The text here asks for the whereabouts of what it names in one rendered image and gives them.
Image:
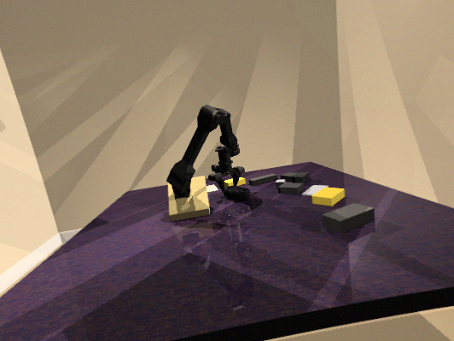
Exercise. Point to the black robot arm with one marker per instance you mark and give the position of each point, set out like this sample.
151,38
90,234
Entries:
208,120

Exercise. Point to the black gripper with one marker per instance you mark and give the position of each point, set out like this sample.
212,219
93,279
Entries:
226,169

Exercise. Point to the white flat bar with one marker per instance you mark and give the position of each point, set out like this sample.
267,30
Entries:
313,190

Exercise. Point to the dark grey controller unit with white label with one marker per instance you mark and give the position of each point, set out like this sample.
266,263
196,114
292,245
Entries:
238,193

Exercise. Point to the white cube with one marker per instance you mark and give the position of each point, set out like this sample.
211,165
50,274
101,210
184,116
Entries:
279,182

